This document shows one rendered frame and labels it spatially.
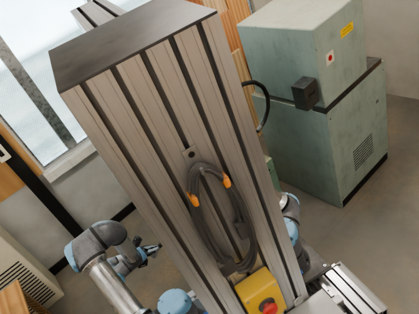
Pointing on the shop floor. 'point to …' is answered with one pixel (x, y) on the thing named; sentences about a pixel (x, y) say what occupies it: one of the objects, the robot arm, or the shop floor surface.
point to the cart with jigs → (19, 301)
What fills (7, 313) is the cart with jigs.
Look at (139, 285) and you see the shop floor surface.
